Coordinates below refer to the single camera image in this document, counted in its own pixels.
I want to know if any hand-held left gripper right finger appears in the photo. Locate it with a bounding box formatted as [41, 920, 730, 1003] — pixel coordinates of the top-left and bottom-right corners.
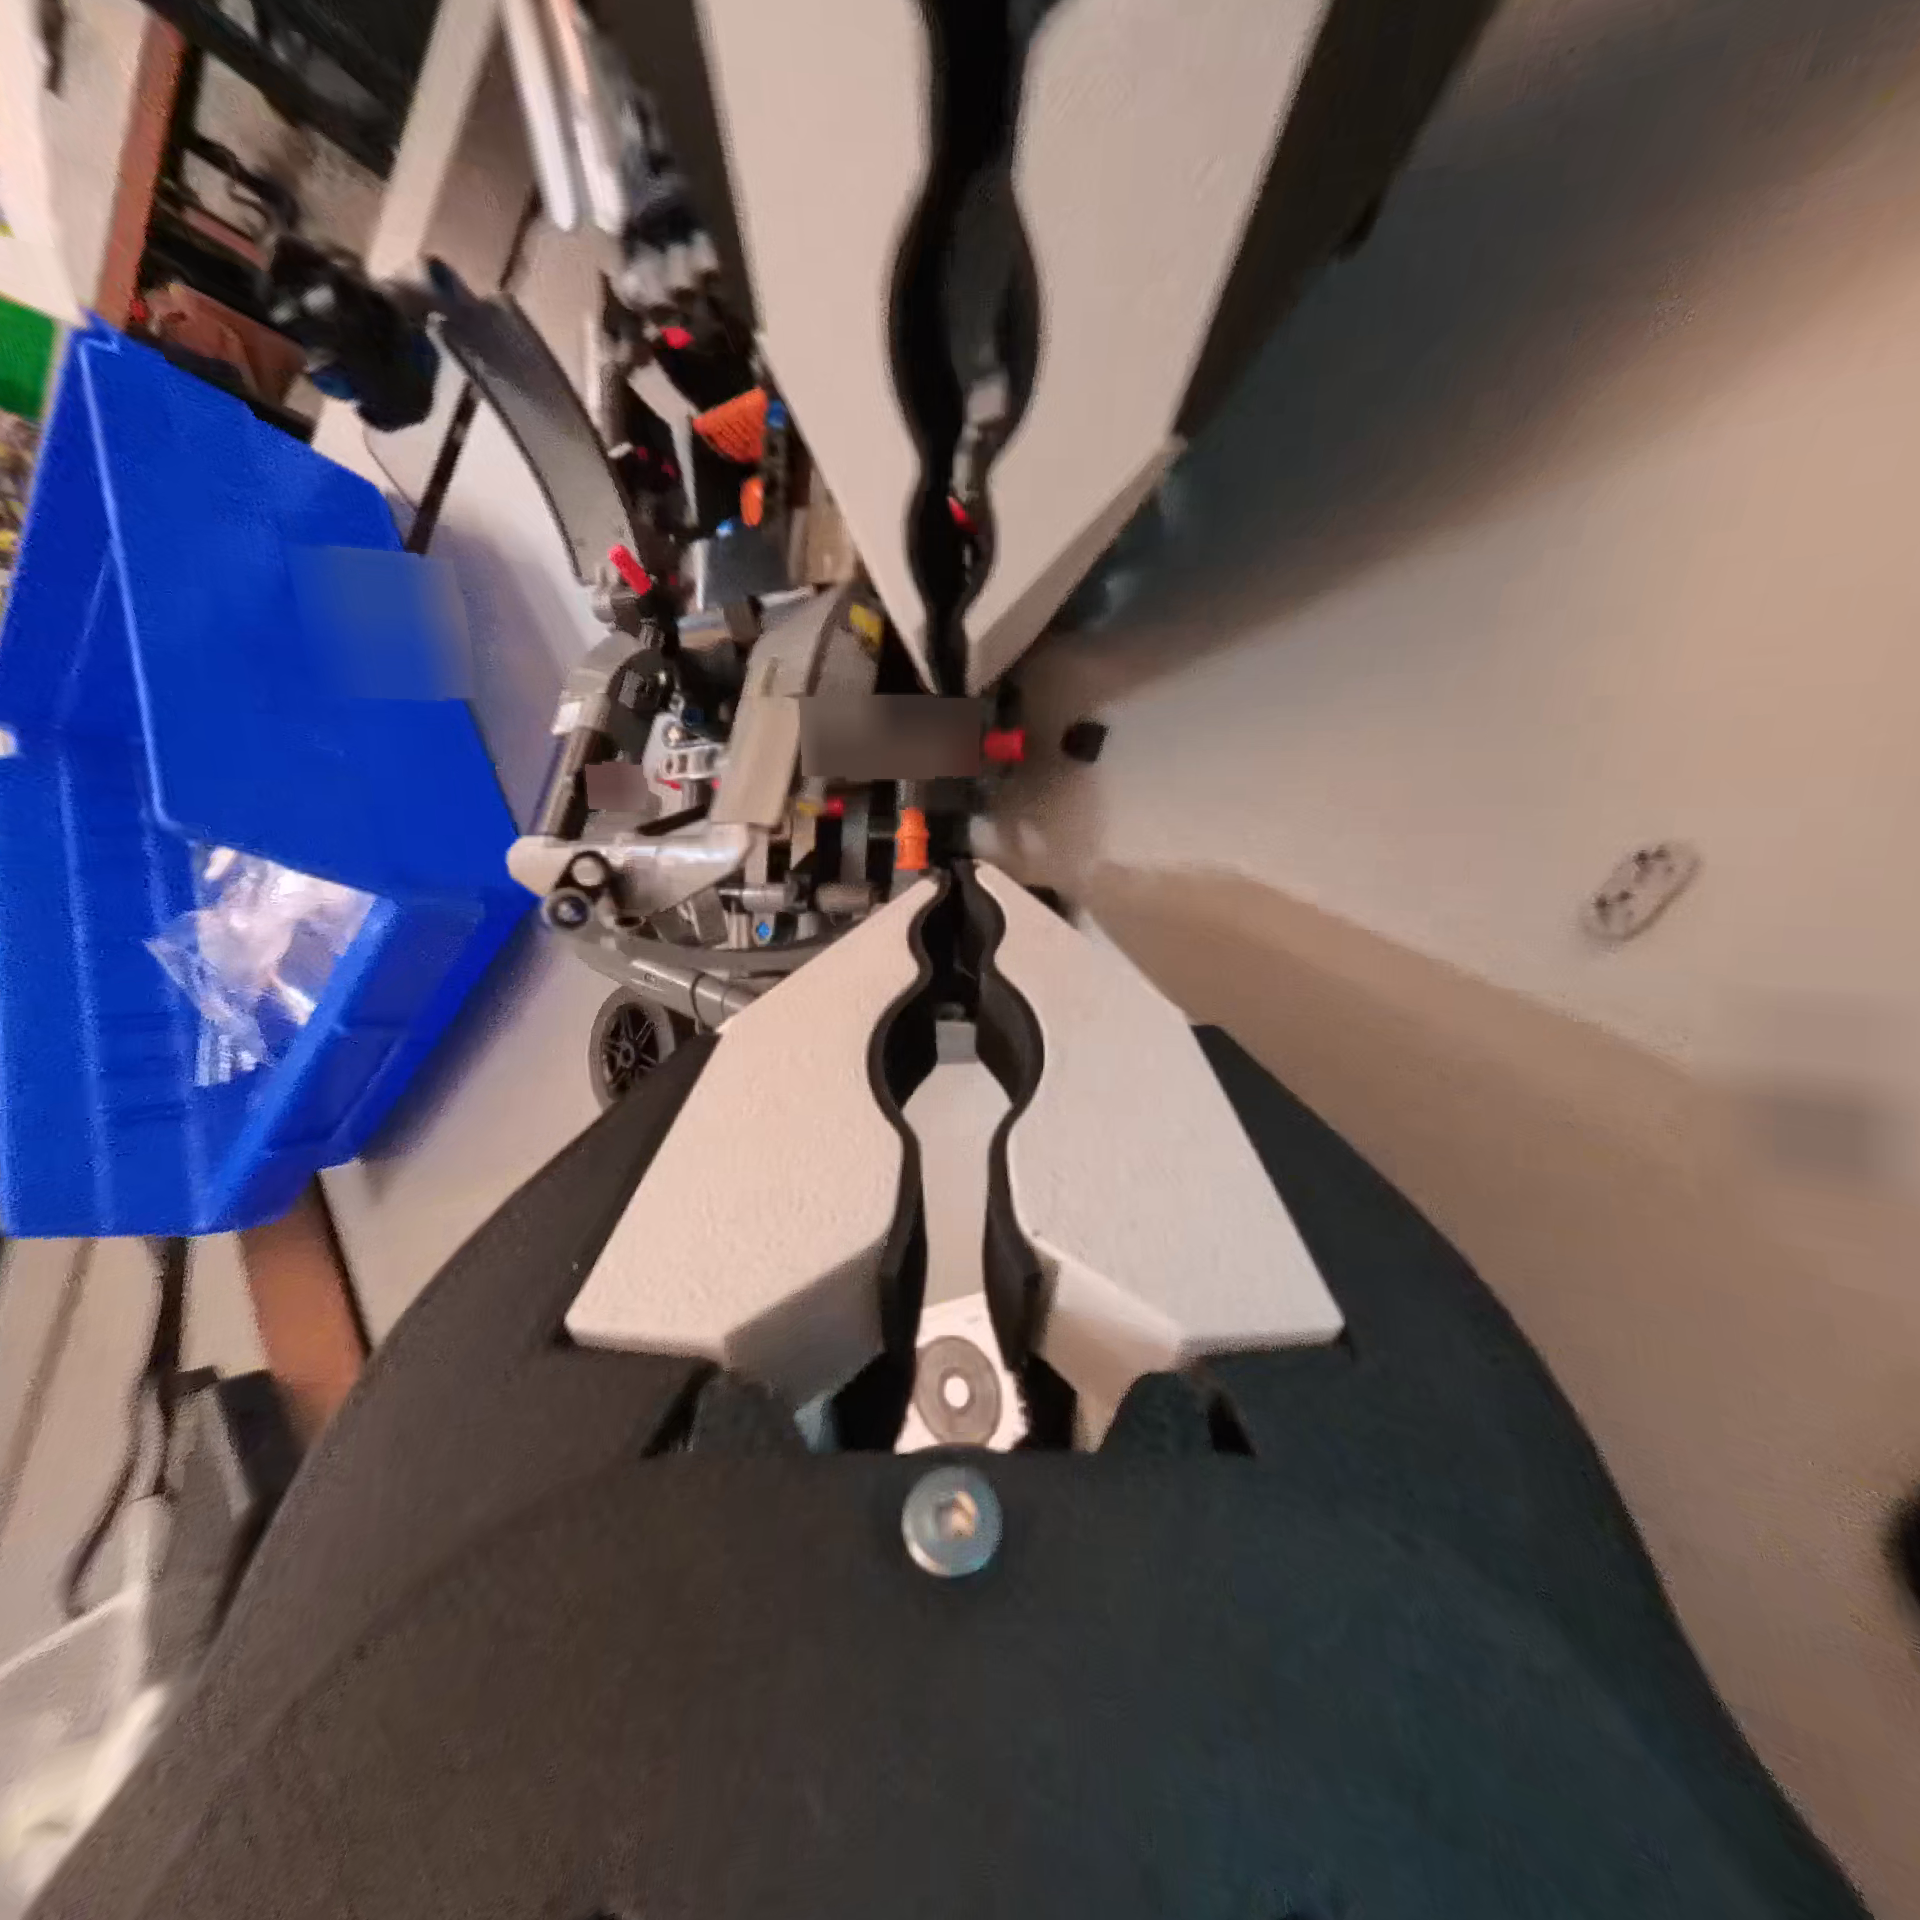
[960, 860, 1352, 1449]

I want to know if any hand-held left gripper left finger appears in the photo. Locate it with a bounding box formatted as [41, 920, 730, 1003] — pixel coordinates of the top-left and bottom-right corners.
[560, 874, 946, 1445]

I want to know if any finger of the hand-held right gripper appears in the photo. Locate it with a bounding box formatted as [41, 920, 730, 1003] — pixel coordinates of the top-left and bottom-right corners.
[695, 0, 951, 694]
[957, 0, 1333, 694]

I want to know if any grey lego car model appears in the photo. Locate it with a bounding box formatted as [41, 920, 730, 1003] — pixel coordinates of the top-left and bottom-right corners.
[271, 224, 1116, 1116]

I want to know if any light grey lego connector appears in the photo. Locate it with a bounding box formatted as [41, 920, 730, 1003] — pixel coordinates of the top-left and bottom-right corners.
[1583, 838, 1706, 944]

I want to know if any white card with silver disc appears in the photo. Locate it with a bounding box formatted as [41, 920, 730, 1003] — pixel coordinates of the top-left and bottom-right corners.
[896, 1296, 1034, 1453]

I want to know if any clear plastic parts bag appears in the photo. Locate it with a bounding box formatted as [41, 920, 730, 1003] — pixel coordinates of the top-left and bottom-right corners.
[151, 849, 380, 1085]

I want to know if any blue plastic bin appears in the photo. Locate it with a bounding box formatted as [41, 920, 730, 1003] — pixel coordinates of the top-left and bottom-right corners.
[0, 316, 537, 1241]

